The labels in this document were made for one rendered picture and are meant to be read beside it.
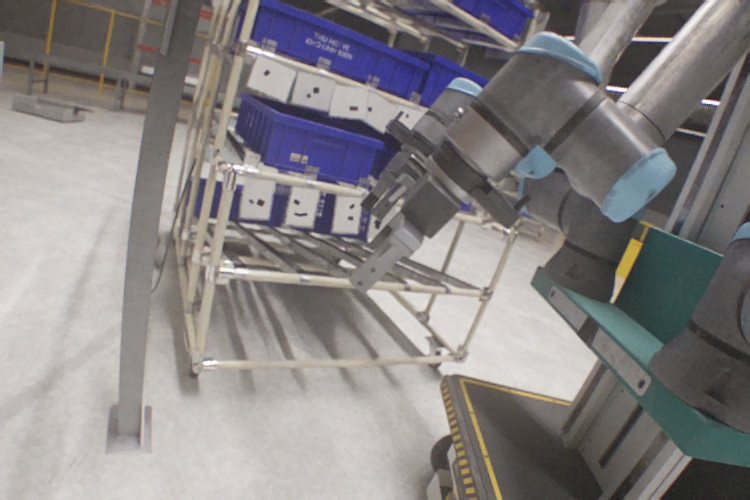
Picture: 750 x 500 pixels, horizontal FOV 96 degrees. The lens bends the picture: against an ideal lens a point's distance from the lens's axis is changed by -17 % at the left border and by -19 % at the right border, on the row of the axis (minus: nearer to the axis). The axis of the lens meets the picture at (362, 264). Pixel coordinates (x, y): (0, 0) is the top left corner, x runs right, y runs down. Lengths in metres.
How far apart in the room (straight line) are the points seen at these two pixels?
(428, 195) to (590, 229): 0.66
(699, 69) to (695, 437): 0.49
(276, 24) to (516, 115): 1.03
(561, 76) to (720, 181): 0.69
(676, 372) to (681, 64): 0.43
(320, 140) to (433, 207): 0.85
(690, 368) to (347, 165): 1.05
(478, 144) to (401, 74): 1.11
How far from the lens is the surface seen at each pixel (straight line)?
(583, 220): 1.06
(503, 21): 1.83
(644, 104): 0.62
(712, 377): 0.70
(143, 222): 0.91
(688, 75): 0.63
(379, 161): 1.60
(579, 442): 1.24
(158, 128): 0.87
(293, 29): 1.39
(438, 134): 0.87
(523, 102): 0.46
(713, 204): 1.11
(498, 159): 0.46
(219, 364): 1.30
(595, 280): 1.05
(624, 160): 0.46
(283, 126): 1.22
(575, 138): 0.46
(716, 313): 0.71
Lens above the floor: 0.92
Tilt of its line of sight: 19 degrees down
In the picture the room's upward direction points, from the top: 18 degrees clockwise
